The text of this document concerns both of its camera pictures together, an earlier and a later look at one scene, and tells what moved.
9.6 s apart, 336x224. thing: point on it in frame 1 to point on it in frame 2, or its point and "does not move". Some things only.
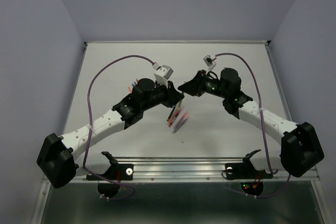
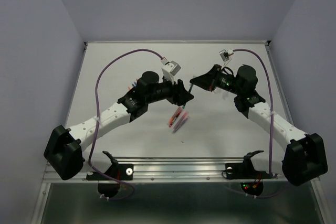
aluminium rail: x=188 y=169 does not move
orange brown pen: x=175 y=114 does not move
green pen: x=171 y=113 to x=189 y=91
